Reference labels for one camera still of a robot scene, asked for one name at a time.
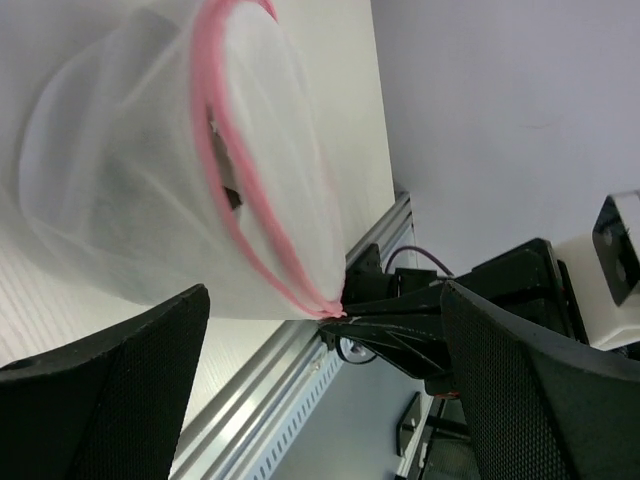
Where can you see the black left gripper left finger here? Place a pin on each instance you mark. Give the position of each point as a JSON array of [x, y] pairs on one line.
[[110, 405]]

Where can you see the white slotted cable duct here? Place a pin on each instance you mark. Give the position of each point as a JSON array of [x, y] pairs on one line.
[[285, 418]]

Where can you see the white mesh bag pink zipper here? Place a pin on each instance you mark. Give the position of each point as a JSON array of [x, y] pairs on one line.
[[179, 147]]

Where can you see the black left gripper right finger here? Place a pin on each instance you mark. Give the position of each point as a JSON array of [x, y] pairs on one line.
[[539, 405]]

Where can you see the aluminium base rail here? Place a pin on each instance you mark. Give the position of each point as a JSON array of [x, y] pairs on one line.
[[350, 434]]

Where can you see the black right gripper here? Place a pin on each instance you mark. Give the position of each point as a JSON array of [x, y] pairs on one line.
[[395, 312]]

